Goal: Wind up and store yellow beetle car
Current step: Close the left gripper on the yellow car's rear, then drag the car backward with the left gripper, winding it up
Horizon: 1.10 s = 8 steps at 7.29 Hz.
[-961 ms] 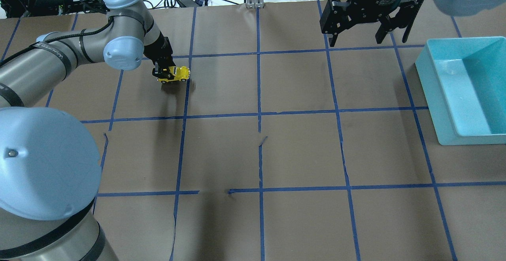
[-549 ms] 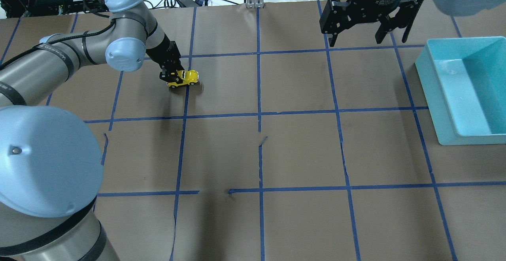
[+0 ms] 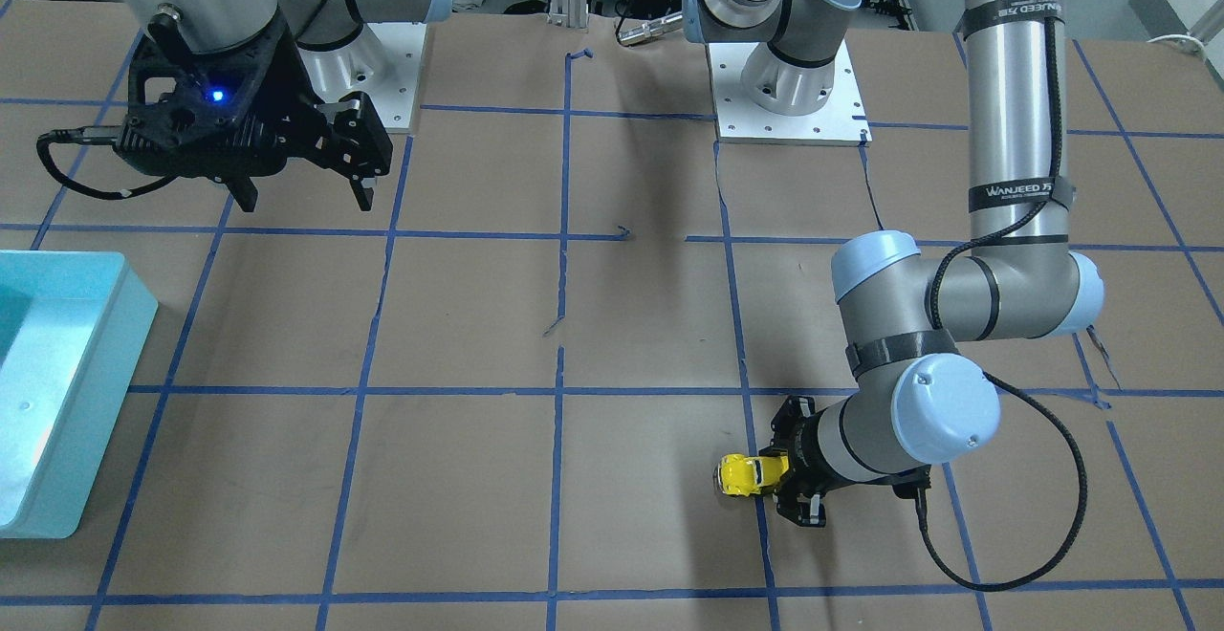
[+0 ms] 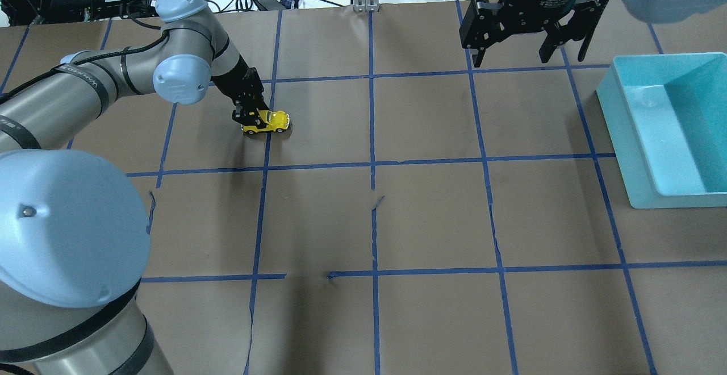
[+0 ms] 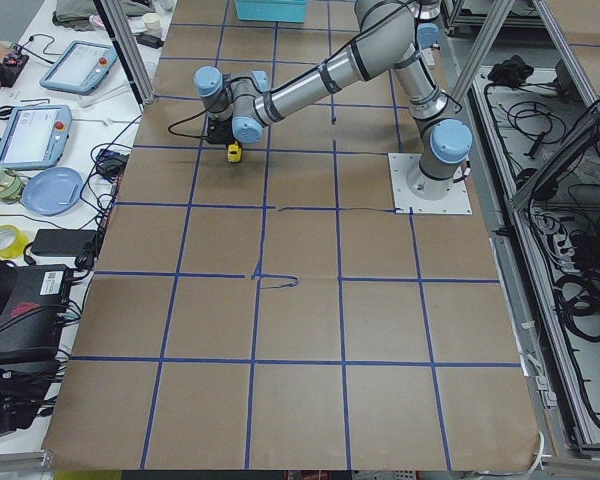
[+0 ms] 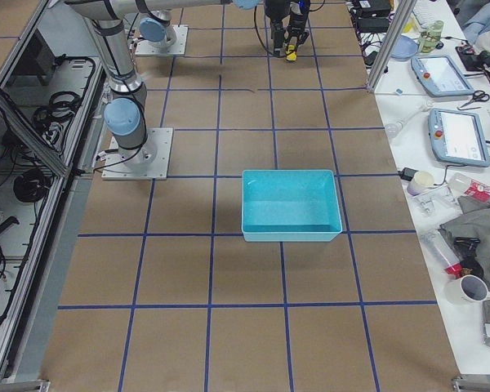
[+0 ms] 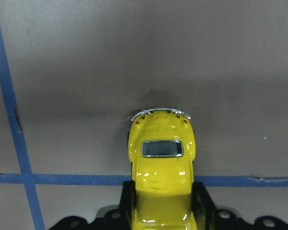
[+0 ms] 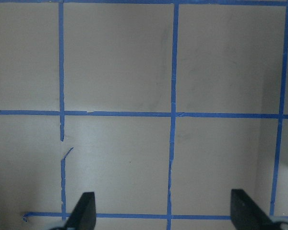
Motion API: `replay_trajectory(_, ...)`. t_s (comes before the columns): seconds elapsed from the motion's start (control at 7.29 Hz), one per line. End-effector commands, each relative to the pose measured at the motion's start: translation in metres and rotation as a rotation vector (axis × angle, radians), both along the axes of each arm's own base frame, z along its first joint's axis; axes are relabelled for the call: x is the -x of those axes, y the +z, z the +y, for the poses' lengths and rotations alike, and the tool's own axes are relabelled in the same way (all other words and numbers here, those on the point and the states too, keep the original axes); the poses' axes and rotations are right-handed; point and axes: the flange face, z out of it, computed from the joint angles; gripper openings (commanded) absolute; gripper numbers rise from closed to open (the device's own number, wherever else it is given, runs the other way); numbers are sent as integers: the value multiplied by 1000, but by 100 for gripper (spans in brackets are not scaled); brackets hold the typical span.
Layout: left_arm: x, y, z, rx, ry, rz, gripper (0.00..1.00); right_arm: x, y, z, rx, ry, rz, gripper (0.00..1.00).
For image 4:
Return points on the yellow beetle toy car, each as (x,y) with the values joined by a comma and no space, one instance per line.
(265,121)

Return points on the teal plastic bin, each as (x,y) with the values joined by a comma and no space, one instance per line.
(666,116)

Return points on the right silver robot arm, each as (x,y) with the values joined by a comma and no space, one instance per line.
(661,11)

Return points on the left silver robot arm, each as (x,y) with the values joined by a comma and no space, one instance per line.
(76,234)

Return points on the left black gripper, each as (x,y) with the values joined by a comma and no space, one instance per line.
(237,81)

